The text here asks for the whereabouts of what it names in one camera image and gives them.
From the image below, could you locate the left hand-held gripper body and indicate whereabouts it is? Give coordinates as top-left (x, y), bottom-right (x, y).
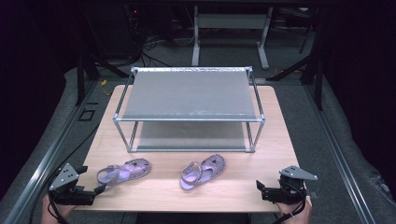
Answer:
top-left (48, 163), bottom-right (96, 206)

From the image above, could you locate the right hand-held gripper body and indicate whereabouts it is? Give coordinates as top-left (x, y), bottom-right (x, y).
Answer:
top-left (262, 164), bottom-right (318, 205)

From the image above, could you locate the purple child's sandal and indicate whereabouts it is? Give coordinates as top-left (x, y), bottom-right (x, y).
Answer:
top-left (96, 158), bottom-right (152, 189)
top-left (179, 153), bottom-right (226, 191)

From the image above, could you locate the grey two-tier shoe rack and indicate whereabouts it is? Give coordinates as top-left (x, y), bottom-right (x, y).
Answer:
top-left (112, 65), bottom-right (266, 154)

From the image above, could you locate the person's right hand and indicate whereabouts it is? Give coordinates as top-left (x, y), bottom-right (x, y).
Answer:
top-left (276, 197), bottom-right (313, 224)

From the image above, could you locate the person's left hand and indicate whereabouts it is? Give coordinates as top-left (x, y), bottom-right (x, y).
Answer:
top-left (41, 193), bottom-right (76, 224)

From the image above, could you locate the yellow plug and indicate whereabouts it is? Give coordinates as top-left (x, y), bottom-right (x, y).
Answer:
top-left (100, 79), bottom-right (112, 97)

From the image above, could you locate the black tripod stand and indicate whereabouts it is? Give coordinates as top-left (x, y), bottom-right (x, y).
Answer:
top-left (75, 50), bottom-right (132, 107)

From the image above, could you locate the black metal stand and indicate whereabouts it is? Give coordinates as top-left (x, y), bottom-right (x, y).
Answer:
top-left (266, 8), bottom-right (325, 110)

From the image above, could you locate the grey metal stand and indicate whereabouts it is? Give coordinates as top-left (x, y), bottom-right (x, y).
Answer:
top-left (191, 5), bottom-right (274, 71)

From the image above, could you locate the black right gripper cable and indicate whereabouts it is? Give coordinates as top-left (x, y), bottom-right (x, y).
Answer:
top-left (273, 183), bottom-right (307, 224)

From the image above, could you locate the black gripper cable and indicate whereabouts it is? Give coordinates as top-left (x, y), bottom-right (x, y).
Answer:
top-left (273, 183), bottom-right (307, 224)
top-left (48, 190), bottom-right (70, 224)

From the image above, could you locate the black floor cable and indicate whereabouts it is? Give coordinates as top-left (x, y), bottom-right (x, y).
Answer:
top-left (28, 122), bottom-right (101, 224)

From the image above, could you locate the grey floor rail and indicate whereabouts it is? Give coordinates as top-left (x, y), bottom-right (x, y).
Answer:
top-left (305, 83), bottom-right (377, 224)
top-left (2, 79), bottom-right (98, 224)

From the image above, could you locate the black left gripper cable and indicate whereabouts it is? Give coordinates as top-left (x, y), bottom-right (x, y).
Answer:
top-left (48, 190), bottom-right (70, 224)

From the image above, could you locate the bundle of black cables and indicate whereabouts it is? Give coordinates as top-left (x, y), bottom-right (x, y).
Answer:
top-left (122, 4), bottom-right (195, 68)

